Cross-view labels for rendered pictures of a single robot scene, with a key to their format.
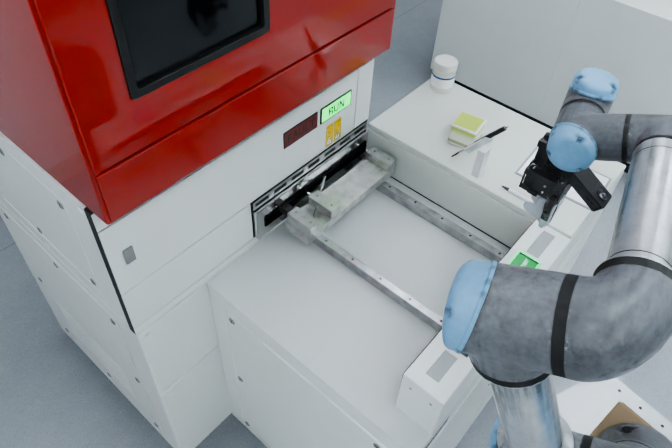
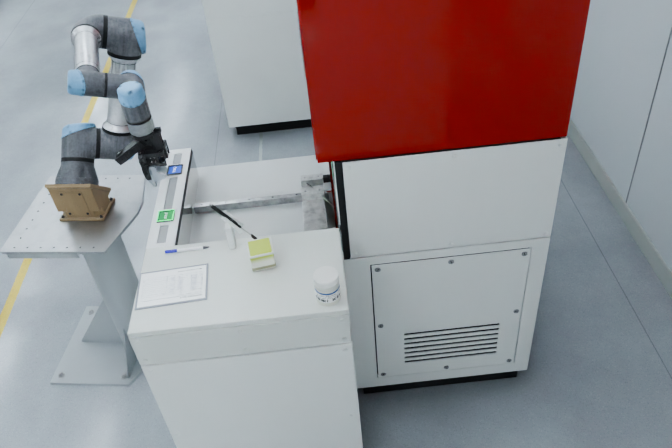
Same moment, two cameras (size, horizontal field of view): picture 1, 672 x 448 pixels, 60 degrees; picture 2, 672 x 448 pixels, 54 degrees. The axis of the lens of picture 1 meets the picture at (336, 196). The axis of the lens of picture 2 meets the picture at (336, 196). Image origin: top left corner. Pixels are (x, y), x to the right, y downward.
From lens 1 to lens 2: 2.76 m
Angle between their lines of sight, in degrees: 88
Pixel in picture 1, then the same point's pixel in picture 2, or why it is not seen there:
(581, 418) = (110, 224)
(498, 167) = (222, 260)
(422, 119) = (308, 257)
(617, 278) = (91, 20)
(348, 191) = (312, 213)
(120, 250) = not seen: hidden behind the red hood
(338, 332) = (248, 178)
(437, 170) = not seen: hidden behind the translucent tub
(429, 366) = (182, 155)
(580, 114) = (130, 77)
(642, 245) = (86, 32)
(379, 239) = (275, 224)
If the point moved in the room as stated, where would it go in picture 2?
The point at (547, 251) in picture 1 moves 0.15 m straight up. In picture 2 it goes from (156, 232) to (144, 197)
